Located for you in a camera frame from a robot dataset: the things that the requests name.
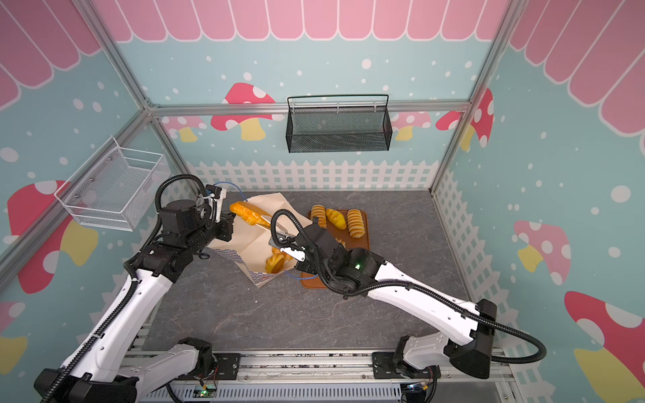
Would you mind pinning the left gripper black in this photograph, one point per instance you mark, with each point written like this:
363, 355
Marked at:
226, 221

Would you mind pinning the yellow fake bread roll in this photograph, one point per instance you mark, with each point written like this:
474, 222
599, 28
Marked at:
356, 224

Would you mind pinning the yellow fake croissant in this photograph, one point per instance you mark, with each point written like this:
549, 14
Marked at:
336, 218

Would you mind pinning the ridged yellow fake bread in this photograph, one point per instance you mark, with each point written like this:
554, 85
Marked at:
318, 212

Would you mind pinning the long striped fake baguette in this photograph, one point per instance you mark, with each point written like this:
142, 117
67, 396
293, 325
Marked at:
251, 214

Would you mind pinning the white steel kitchen tongs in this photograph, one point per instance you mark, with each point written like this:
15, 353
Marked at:
275, 231

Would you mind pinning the checkered paper bag blue handles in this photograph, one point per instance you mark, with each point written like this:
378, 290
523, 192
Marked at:
250, 247

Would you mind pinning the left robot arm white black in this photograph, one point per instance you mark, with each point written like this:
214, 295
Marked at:
93, 372

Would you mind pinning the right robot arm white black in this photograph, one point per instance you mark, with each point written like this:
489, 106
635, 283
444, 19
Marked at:
464, 331

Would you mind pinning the white mesh wall basket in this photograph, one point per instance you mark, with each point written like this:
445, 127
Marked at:
115, 188

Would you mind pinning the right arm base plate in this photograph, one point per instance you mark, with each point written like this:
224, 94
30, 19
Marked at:
386, 365

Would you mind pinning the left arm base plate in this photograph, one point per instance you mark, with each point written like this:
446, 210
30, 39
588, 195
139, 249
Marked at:
221, 366

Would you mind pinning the black mesh wall basket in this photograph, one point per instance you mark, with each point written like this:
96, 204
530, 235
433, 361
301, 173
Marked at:
338, 123

